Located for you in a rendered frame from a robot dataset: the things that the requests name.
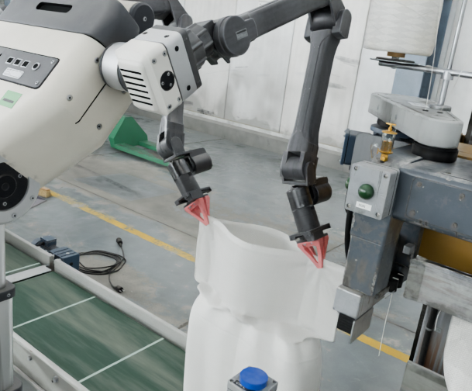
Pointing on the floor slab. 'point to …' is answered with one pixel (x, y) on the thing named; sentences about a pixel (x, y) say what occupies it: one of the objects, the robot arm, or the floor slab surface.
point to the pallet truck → (129, 126)
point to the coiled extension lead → (105, 266)
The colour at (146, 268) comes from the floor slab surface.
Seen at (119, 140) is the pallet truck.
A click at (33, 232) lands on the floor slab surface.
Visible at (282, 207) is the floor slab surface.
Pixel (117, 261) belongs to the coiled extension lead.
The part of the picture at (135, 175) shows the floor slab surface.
